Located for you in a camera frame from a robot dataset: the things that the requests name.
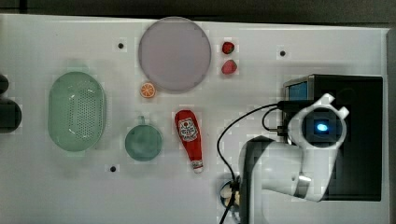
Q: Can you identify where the black toaster oven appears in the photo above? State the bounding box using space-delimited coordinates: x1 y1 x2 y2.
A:
284 74 383 202

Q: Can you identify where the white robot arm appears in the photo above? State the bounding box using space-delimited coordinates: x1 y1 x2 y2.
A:
239 93 349 224

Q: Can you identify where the red ketchup bottle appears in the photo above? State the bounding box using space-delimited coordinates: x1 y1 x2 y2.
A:
174 109 204 174

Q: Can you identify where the light red strawberry toy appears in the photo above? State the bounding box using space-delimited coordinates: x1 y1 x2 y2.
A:
221 60 237 75

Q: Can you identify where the orange slice toy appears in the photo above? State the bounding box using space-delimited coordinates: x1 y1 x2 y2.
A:
140 82 156 98

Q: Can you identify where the teal green cup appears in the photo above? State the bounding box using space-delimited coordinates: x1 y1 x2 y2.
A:
124 116 163 161

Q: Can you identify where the lilac round plate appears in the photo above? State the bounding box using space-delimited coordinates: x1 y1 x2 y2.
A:
138 17 212 92

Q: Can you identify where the dark red strawberry toy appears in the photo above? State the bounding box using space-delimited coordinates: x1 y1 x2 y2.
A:
221 41 234 54

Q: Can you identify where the bowl of banana chips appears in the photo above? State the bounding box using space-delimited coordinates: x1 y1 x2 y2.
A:
219 181 240 209

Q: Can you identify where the green perforated colander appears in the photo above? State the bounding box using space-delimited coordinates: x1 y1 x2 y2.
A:
48 72 106 152

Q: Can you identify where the black cylinder upper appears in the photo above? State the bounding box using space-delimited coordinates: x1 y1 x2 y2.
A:
0 74 9 94

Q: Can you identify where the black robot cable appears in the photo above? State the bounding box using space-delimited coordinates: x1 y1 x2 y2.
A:
217 102 290 224

